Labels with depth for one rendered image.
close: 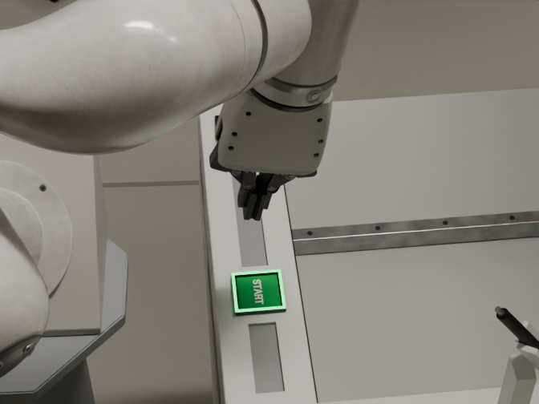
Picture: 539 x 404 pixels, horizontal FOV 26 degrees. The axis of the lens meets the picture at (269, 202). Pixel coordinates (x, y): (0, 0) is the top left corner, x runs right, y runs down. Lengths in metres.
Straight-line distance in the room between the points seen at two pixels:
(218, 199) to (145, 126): 0.74
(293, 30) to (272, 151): 0.30
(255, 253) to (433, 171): 0.39
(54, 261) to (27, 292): 0.76
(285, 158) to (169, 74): 0.48
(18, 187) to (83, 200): 0.08
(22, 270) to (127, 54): 0.14
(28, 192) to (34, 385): 0.23
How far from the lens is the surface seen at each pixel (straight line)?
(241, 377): 1.22
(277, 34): 0.78
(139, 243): 2.63
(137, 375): 2.41
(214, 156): 1.12
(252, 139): 1.08
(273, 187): 1.15
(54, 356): 1.44
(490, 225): 1.53
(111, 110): 0.63
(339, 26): 0.99
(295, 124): 1.07
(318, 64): 1.01
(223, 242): 1.34
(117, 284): 1.49
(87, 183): 1.42
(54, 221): 1.42
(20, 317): 0.67
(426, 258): 1.52
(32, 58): 0.64
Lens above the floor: 1.97
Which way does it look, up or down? 47 degrees down
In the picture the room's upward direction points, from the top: straight up
